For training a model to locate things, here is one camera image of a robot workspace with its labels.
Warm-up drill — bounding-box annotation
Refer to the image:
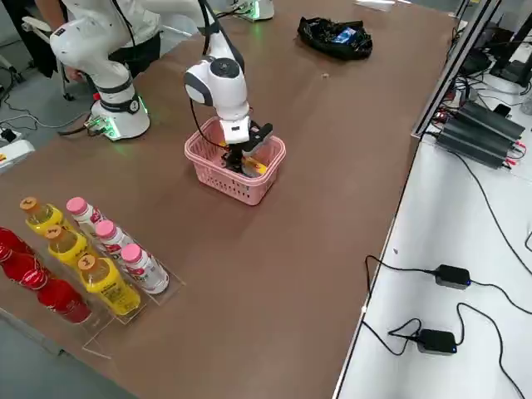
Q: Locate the red drink bottle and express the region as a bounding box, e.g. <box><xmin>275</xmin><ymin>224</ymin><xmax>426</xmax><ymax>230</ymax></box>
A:
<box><xmin>0</xmin><ymin>252</ymin><xmax>49</xmax><ymax>293</ymax></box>
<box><xmin>36</xmin><ymin>277</ymin><xmax>93</xmax><ymax>325</ymax></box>
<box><xmin>0</xmin><ymin>227</ymin><xmax>31</xmax><ymax>262</ymax></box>

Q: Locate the black adapter cable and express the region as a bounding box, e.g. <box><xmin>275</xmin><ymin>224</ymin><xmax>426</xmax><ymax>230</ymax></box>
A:
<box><xmin>364</xmin><ymin>254</ymin><xmax>532</xmax><ymax>316</ymax></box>
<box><xmin>388</xmin><ymin>302</ymin><xmax>525</xmax><ymax>399</ymax></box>

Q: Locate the black monitor stand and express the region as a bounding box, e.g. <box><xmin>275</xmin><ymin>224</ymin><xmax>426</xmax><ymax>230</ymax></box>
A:
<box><xmin>489</xmin><ymin>0</ymin><xmax>532</xmax><ymax>87</ymax></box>

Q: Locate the black power supply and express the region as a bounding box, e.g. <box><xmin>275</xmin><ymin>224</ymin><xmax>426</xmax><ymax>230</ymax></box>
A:
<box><xmin>435</xmin><ymin>120</ymin><xmax>519</xmax><ymax>170</ymax></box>
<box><xmin>456</xmin><ymin>101</ymin><xmax>528</xmax><ymax>142</ymax></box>

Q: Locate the grey office chair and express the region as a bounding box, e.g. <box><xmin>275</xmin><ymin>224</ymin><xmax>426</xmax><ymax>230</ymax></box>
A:
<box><xmin>0</xmin><ymin>15</ymin><xmax>78</xmax><ymax>103</ymax></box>

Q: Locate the yellow wafer box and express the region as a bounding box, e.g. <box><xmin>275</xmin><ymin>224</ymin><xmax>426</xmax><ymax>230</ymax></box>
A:
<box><xmin>242</xmin><ymin>154</ymin><xmax>270</xmax><ymax>176</ymax></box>

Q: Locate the pink plastic snack basket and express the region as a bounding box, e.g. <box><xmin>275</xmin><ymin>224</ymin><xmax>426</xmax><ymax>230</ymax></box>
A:
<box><xmin>184</xmin><ymin>116</ymin><xmax>288</xmax><ymax>207</ymax></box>

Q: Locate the blue cookie box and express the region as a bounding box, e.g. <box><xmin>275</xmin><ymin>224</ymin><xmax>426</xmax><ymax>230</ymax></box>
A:
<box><xmin>331</xmin><ymin>26</ymin><xmax>357</xmax><ymax>45</ymax></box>

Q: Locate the clear acrylic bottle shelf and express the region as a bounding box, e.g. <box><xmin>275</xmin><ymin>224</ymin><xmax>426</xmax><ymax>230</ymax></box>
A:
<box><xmin>0</xmin><ymin>214</ymin><xmax>187</xmax><ymax>361</ymax></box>

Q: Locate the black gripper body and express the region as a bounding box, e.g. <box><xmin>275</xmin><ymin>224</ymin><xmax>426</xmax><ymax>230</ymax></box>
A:
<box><xmin>226</xmin><ymin>140</ymin><xmax>256</xmax><ymax>160</ymax></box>

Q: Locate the yellow drink bottle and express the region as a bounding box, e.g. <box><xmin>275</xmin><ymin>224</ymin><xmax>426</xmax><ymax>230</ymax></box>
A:
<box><xmin>18</xmin><ymin>196</ymin><xmax>71</xmax><ymax>242</ymax></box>
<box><xmin>42</xmin><ymin>224</ymin><xmax>91</xmax><ymax>269</ymax></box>
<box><xmin>76</xmin><ymin>254</ymin><xmax>142</xmax><ymax>314</ymax></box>

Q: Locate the aluminium frame post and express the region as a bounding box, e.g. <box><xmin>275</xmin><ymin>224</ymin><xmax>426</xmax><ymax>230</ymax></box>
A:
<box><xmin>410</xmin><ymin>0</ymin><xmax>504</xmax><ymax>141</ymax></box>

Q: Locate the person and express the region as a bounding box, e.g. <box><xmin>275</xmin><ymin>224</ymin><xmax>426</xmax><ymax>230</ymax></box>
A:
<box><xmin>32</xmin><ymin>0</ymin><xmax>200</xmax><ymax>82</ymax></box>

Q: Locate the black power adapter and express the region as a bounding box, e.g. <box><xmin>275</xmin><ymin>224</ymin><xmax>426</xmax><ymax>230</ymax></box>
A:
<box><xmin>416</xmin><ymin>328</ymin><xmax>458</xmax><ymax>356</ymax></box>
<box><xmin>434</xmin><ymin>264</ymin><xmax>473</xmax><ymax>291</ymax></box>

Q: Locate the white control box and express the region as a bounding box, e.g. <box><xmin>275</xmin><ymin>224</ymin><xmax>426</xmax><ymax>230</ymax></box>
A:
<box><xmin>0</xmin><ymin>139</ymin><xmax>37</xmax><ymax>175</ymax></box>

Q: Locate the black plastic bag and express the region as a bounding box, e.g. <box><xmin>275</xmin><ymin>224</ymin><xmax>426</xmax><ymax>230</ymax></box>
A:
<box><xmin>296</xmin><ymin>16</ymin><xmax>374</xmax><ymax>62</ymax></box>

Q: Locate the pink-capped white bottle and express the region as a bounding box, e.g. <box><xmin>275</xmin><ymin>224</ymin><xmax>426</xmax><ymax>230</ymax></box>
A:
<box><xmin>66</xmin><ymin>196</ymin><xmax>107</xmax><ymax>234</ymax></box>
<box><xmin>120</xmin><ymin>243</ymin><xmax>171</xmax><ymax>295</ymax></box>
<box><xmin>94</xmin><ymin>219</ymin><xmax>132</xmax><ymax>258</ymax></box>

